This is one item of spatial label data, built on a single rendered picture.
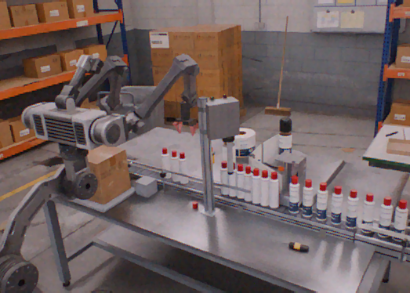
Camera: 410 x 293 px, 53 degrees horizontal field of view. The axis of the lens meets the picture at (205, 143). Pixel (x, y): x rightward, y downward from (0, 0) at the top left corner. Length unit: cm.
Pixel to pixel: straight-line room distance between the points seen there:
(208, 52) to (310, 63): 177
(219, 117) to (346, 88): 465
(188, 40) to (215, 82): 68
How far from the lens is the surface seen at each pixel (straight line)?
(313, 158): 293
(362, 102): 662
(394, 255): 218
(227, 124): 215
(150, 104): 200
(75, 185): 213
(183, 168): 255
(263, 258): 204
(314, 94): 679
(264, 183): 227
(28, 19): 604
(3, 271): 204
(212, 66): 573
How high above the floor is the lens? 207
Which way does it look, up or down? 22 degrees down
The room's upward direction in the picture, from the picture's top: 3 degrees counter-clockwise
